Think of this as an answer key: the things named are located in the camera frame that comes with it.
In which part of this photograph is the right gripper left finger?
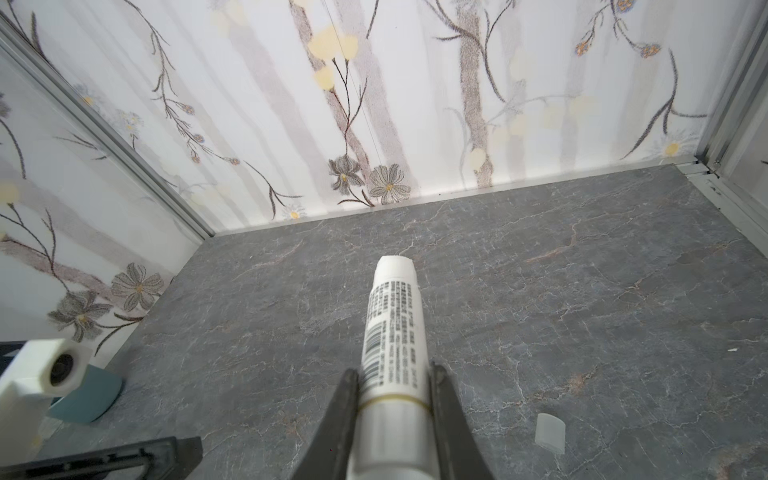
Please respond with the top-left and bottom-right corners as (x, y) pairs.
(291, 368), (359, 480)

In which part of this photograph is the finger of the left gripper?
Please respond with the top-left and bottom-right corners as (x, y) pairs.
(1, 437), (203, 479)

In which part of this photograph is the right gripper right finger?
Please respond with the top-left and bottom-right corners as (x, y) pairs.
(430, 361), (494, 480)

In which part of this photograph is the white glue stick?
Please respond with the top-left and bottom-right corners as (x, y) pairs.
(347, 256), (439, 479)

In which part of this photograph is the white glue stick cap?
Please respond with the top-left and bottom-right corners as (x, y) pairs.
(534, 413), (566, 455)

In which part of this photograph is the teal ceramic cup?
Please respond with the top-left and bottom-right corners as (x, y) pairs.
(47, 365), (124, 425)

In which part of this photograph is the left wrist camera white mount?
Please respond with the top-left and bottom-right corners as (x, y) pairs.
(1, 339), (92, 467)

